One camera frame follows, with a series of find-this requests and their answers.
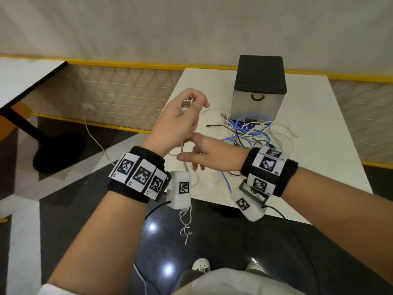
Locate person's left hand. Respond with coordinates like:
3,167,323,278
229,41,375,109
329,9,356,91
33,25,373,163
141,87,210,158

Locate person's right hand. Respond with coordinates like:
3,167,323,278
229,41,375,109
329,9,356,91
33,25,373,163
176,132,251,173

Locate bundle of cables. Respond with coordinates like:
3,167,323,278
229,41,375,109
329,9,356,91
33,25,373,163
179,97,200,246

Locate pile of cables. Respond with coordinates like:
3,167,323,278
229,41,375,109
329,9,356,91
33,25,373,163
201,107,298,194

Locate black-topped grey drawer box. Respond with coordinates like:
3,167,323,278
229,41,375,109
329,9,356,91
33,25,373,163
230,55,288,123

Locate person's right forearm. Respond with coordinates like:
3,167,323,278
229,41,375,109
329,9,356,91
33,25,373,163
281,166,393,286

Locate person's left forearm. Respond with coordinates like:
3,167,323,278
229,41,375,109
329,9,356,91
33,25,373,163
46,190,148,295

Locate person's grey trousers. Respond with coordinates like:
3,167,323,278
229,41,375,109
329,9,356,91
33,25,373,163
171,267,272,295

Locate yellow mesh fence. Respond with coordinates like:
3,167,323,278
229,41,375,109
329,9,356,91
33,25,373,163
0,53,393,170

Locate black wristband with markers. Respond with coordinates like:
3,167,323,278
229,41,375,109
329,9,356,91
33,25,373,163
107,145,172,204
240,146,299,197

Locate white shoe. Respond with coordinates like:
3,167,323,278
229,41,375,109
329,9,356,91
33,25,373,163
192,258,212,274
245,262,265,274

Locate white side table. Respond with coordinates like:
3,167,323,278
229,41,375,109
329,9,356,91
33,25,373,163
0,57,68,109

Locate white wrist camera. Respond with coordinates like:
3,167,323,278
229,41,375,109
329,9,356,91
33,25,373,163
230,178,271,222
165,171,192,210

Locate long white power cord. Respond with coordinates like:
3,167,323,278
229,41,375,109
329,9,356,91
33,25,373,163
83,102,149,295

